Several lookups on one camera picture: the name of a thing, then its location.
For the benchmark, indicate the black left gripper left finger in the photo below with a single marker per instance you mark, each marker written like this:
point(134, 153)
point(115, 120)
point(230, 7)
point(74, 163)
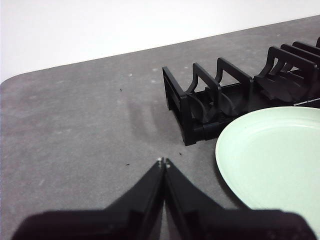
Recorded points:
point(100, 225)

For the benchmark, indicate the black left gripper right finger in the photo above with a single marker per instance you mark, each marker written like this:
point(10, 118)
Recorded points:
point(225, 225)

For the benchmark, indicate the pale green round plate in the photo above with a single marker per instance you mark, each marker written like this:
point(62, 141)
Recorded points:
point(270, 155)

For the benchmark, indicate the black plastic plate rack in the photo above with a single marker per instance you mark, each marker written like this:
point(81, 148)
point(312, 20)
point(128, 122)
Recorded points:
point(185, 112)

